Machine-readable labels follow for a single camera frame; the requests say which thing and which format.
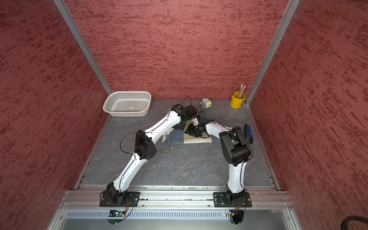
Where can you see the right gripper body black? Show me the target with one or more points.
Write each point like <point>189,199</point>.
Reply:
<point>195,131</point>

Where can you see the blue beige white patchwork pillowcase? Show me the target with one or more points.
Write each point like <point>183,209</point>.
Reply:
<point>174,136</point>

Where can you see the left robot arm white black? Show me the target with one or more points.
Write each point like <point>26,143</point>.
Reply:
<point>144,150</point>

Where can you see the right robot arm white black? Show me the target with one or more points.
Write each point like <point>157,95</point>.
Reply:
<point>236,149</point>

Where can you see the green pencil sharpener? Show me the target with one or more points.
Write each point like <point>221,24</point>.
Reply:
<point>206,103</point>

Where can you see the yellow cup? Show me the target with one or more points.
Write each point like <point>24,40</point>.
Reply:
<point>236,102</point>

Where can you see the pencils in yellow cup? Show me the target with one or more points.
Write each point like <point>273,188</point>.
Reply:
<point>241,91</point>

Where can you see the white perforated plastic basket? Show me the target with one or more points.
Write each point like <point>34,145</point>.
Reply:
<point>128,103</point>

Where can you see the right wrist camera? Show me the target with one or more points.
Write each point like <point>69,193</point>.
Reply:
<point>200,118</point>

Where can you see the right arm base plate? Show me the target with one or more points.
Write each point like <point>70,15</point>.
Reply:
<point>229,200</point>

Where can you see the right controller board with wires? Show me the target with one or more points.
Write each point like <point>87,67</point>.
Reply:
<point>236,217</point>

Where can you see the controller board with wires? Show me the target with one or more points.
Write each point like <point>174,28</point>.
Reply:
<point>236,217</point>
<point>114,216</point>

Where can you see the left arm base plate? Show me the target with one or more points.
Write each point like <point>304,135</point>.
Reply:
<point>129,199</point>

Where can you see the left controller board with wires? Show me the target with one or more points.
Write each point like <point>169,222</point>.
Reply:
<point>114,216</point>

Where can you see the aluminium front rail frame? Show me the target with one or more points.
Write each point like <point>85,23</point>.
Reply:
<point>173,201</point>

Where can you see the left aluminium corner post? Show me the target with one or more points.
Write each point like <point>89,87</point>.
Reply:
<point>68,18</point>

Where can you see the aluminium corner post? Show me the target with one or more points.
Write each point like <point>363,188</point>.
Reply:
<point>284,22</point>
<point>68,18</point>

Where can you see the right aluminium corner post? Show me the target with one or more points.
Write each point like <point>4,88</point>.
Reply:
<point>284,22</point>

